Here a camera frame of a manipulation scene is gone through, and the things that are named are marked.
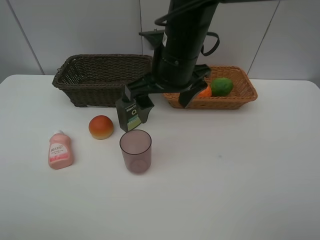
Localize purple translucent plastic cup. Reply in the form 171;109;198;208
119;129;152;175

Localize pink detergent bottle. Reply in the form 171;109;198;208
48;130;74;170

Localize green lime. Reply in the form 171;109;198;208
210;77;234;97

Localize tan wicker basket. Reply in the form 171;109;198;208
160;65;259;111

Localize dark green pump bottle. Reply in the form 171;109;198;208
115;92;142;132

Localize dark brown wicker basket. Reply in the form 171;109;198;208
52;54;153;108

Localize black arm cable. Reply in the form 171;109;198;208
199;31;221;57

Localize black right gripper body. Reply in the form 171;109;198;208
124;57;211;100

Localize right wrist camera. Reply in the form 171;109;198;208
139;29;165;50

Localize red orange bun toy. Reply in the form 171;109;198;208
88;115;114;140

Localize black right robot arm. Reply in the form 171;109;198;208
115;0;220;132

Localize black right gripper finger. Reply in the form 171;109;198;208
135;95;154;124
178;79;208;108

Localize orange tangerine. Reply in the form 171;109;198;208
196;85;212;98

